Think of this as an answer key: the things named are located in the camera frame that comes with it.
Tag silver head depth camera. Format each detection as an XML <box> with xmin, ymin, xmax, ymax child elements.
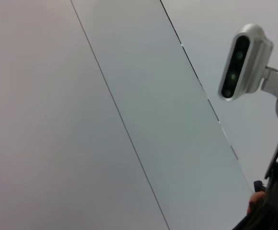
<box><xmin>217</xmin><ymin>23</ymin><xmax>274</xmax><ymax>102</ymax></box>

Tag black bag with orange handles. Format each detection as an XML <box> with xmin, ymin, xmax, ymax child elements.
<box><xmin>232</xmin><ymin>181</ymin><xmax>278</xmax><ymax>230</ymax></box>

